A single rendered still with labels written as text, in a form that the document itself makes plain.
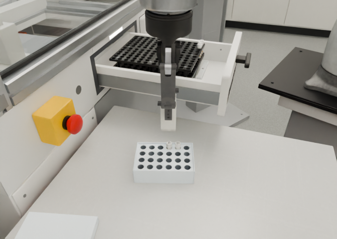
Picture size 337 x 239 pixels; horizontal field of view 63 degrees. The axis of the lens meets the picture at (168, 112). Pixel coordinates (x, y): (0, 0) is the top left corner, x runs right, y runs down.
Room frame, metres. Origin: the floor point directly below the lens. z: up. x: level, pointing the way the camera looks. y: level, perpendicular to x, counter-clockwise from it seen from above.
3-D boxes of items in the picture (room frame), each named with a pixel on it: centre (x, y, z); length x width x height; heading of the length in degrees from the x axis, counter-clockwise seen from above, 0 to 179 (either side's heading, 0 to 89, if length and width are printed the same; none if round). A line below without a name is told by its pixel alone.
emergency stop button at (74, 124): (0.42, 0.19, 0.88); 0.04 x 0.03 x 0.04; 163
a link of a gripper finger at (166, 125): (0.43, 0.00, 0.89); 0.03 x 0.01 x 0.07; 89
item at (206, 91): (0.72, 0.03, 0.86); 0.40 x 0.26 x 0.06; 73
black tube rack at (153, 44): (0.72, 0.02, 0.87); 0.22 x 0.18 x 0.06; 73
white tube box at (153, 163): (0.41, 0.01, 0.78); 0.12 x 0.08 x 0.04; 89
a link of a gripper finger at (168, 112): (0.41, 0.00, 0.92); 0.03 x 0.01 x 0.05; 179
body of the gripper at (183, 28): (0.44, 0.00, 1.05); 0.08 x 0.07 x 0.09; 179
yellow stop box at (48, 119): (0.43, 0.22, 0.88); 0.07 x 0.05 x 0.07; 163
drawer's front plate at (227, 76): (0.66, -0.17, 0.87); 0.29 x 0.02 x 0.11; 163
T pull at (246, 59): (0.65, -0.19, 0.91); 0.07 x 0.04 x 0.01; 163
